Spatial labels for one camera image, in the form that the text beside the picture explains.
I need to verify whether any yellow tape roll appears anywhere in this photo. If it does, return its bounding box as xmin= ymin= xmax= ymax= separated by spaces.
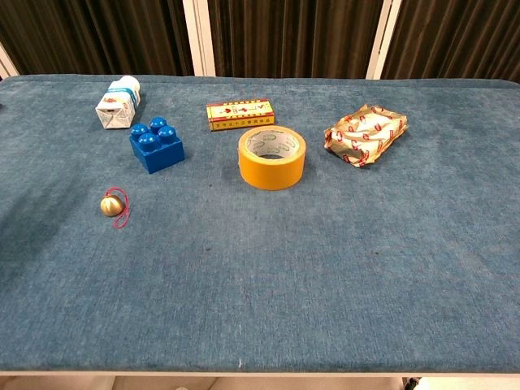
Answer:
xmin=237 ymin=125 xmax=306 ymax=191

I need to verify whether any blue table cloth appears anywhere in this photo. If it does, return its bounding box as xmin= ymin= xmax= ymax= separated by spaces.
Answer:
xmin=0 ymin=74 xmax=520 ymax=374

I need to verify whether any yellow red flat box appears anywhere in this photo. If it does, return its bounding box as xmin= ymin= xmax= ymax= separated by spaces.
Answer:
xmin=206 ymin=97 xmax=275 ymax=132

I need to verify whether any blue toy building block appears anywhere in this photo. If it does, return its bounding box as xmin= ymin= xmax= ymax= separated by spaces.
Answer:
xmin=128 ymin=116 xmax=186 ymax=175

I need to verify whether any gold red foil packet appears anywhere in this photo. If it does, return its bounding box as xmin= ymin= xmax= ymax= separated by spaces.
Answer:
xmin=323 ymin=103 xmax=409 ymax=168

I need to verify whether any dark brown curtain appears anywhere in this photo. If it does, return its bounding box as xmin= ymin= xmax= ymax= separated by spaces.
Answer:
xmin=0 ymin=0 xmax=520 ymax=82

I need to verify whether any white milk carton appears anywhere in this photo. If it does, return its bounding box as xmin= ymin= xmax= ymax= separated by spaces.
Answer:
xmin=94 ymin=75 xmax=142 ymax=130

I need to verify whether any golden bell with red cord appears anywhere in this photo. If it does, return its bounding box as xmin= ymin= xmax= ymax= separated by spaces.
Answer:
xmin=99 ymin=186 xmax=130 ymax=229

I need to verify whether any white frame post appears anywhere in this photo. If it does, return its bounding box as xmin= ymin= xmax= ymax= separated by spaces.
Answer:
xmin=0 ymin=42 xmax=20 ymax=80
xmin=181 ymin=0 xmax=217 ymax=78
xmin=365 ymin=0 xmax=403 ymax=80

